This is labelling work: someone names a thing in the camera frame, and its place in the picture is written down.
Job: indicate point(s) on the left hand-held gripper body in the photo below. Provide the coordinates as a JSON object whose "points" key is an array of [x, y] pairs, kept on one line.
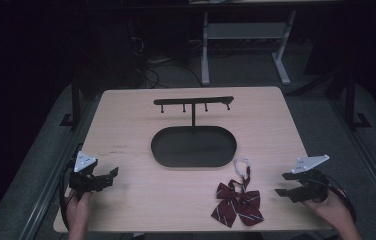
{"points": [[83, 181]]}

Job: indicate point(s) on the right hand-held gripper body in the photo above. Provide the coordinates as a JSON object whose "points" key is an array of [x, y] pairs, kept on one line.
{"points": [[312, 186]]}

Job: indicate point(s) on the maroon striped bow tie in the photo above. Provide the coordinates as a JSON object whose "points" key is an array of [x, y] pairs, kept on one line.
{"points": [[237, 206]]}

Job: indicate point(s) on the black hook rack with tray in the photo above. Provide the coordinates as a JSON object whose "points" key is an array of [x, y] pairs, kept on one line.
{"points": [[192, 148]]}

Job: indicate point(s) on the person's left hand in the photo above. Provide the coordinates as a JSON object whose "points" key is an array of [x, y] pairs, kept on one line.
{"points": [[79, 208]]}

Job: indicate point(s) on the black metal stand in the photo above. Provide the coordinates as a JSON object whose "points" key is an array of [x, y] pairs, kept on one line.
{"points": [[75, 100], [351, 100]]}

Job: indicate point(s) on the grey metal floor rail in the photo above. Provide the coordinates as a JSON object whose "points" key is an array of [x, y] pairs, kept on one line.
{"points": [[372, 170], [47, 186]]}

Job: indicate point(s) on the white metal desk frame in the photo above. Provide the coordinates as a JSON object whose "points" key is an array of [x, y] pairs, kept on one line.
{"points": [[242, 30]]}

